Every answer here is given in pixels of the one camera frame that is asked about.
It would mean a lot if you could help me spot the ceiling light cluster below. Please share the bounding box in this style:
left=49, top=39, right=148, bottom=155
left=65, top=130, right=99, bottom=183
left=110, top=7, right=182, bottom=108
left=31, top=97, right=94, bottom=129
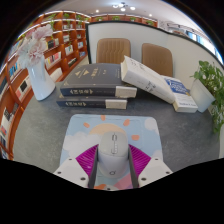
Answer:
left=111, top=2, right=137, bottom=13

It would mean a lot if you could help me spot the orange shelf unit with plants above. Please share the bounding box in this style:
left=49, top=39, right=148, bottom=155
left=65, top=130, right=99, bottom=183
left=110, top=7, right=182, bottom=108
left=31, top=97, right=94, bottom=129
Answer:
left=89, top=13, right=158, bottom=28

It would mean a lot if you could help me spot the window with white curtains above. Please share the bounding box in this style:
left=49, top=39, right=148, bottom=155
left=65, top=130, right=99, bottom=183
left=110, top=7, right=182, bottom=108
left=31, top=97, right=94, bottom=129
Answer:
left=159, top=20, right=223, bottom=64

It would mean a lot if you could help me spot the white computer mouse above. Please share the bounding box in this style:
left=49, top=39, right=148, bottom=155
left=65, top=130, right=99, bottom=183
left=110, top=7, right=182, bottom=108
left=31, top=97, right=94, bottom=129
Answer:
left=97, top=131, right=129, bottom=178

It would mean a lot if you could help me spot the tan ribbed chair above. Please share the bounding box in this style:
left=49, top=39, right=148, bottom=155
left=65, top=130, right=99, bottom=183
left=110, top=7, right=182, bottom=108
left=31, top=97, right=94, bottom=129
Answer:
left=95, top=37, right=132, bottom=65
left=141, top=42, right=174, bottom=78

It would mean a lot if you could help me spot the sun and cloud mouse pad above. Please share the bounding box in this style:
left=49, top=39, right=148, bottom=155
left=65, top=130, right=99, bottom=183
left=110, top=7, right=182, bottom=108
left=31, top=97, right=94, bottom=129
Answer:
left=59, top=113, right=164, bottom=191

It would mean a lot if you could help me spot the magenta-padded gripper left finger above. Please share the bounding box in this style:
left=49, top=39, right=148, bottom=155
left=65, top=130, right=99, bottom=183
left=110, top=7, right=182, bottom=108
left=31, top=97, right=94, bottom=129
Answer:
left=53, top=143, right=100, bottom=189

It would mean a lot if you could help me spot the white jug vase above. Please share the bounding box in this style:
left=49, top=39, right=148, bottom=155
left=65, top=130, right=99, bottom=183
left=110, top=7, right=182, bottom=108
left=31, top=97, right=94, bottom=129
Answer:
left=26, top=54, right=56, bottom=102

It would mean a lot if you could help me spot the green plant in white pot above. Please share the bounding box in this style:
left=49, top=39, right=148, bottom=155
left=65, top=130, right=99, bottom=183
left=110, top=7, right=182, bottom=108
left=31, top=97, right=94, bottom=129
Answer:
left=189, top=60, right=224, bottom=136

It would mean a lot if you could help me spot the thick white book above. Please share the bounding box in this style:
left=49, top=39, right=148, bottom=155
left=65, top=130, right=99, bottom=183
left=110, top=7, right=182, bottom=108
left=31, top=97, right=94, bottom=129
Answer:
left=120, top=55, right=177, bottom=105

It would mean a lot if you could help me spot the orange curved bookshelf unit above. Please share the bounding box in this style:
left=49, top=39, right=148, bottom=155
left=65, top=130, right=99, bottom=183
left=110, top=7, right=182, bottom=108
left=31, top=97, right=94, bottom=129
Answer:
left=0, top=9, right=91, bottom=161

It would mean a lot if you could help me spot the white and blue book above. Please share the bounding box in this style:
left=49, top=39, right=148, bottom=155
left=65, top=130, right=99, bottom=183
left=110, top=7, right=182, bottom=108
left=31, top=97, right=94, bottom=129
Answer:
left=162, top=75, right=199, bottom=114

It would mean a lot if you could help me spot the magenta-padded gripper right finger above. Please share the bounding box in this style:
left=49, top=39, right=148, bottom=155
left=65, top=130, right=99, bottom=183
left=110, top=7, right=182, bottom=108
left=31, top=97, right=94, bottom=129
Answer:
left=127, top=143, right=174, bottom=189

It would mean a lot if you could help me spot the thick dark grey book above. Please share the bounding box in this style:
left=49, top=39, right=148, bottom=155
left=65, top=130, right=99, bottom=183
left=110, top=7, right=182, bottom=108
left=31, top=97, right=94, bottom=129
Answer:
left=59, top=62, right=138, bottom=99

